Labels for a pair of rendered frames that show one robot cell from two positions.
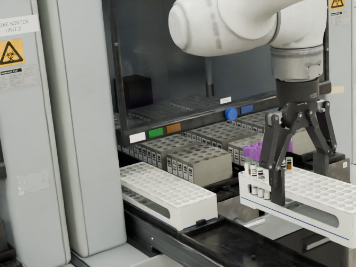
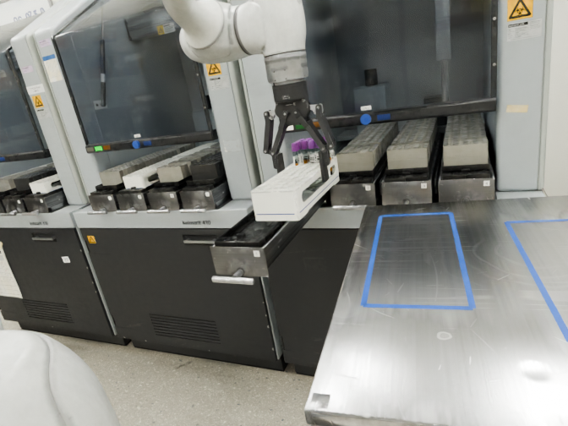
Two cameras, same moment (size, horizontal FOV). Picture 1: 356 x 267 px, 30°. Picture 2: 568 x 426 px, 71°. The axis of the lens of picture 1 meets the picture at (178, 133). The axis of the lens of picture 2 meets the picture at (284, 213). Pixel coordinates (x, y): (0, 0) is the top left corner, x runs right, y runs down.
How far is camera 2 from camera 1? 1.17 m
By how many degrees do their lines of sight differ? 55
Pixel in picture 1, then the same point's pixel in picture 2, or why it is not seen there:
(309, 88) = (280, 90)
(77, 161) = (256, 138)
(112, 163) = not seen: hidden behind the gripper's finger
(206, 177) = (348, 166)
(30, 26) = not seen: hidden behind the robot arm
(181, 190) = not seen: hidden behind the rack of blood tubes
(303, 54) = (268, 61)
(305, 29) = (261, 39)
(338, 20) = (521, 32)
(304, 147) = (459, 160)
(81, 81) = (254, 86)
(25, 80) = (222, 84)
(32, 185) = (231, 147)
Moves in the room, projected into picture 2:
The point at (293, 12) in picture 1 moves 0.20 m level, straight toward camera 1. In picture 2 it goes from (247, 24) to (146, 37)
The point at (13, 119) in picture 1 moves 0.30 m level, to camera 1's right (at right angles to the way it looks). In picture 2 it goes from (218, 107) to (265, 104)
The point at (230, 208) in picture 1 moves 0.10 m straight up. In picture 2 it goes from (346, 192) to (343, 159)
